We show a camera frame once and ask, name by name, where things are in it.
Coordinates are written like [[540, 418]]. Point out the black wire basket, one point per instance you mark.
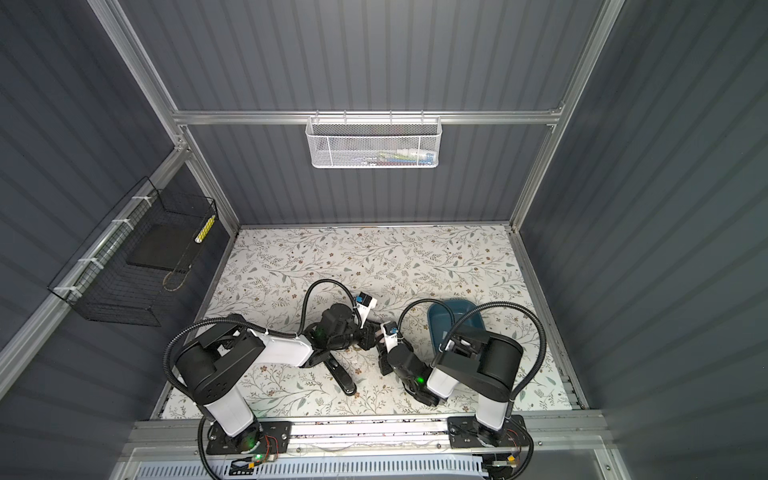
[[132, 271]]

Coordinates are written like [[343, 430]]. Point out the yellow marker in basket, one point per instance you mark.
[[205, 229]]

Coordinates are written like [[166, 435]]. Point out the aluminium corner post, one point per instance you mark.
[[601, 30], [115, 22]]

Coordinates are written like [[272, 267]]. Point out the white wire mesh basket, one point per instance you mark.
[[332, 145]]

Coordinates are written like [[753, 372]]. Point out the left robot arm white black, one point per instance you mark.
[[208, 367]]

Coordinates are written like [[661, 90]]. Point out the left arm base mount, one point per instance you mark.
[[264, 438]]

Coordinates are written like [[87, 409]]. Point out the aluminium corner post right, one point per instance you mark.
[[601, 30]]

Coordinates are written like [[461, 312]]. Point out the black long stapler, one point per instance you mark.
[[341, 376]]

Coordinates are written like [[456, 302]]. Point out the white slotted cable duct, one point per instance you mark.
[[360, 467]]

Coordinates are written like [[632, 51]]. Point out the aluminium horizontal back rail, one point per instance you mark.
[[516, 117]]

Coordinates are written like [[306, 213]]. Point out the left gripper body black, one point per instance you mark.
[[365, 336]]

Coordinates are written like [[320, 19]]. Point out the teal plastic tray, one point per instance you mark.
[[441, 318]]

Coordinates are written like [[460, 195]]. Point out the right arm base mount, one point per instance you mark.
[[466, 432]]

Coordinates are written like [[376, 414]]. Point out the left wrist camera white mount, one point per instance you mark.
[[364, 304]]

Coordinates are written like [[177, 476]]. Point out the black pad in basket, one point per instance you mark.
[[166, 247]]

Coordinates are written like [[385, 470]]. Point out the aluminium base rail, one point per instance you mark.
[[372, 435]]

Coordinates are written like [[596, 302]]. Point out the aluminium corner post left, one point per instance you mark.
[[115, 22]]

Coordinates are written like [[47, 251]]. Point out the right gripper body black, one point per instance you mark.
[[386, 367]]

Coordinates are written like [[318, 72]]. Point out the pens in white basket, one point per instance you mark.
[[400, 157]]

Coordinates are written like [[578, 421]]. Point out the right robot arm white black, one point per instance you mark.
[[484, 362]]

